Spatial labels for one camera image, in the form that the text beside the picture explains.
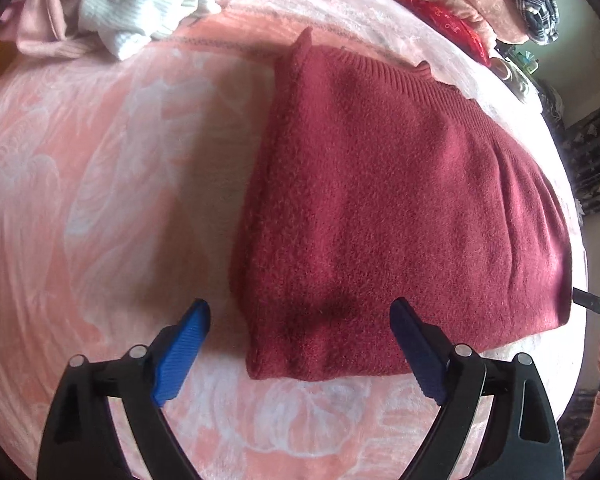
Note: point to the dark patterned curtain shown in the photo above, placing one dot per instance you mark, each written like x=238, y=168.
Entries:
x=592, y=160

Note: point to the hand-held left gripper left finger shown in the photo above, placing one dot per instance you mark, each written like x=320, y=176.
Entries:
x=180, y=360

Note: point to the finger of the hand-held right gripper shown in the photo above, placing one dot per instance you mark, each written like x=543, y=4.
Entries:
x=597, y=304

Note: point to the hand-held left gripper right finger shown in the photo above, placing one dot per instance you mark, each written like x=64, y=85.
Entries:
x=422, y=355

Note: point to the pink floral bed sheet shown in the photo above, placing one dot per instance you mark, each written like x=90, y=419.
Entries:
x=105, y=185

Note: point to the pink garment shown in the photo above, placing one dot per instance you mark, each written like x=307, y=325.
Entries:
x=45, y=5

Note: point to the dark red knit sweater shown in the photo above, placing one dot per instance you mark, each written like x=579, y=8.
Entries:
x=390, y=210

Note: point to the beige shoes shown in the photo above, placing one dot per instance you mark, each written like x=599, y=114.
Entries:
x=511, y=77

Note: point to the red patterned cloth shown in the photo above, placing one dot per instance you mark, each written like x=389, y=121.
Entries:
x=445, y=22

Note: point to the white ribbed knit garment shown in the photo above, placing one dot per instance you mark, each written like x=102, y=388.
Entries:
x=140, y=5

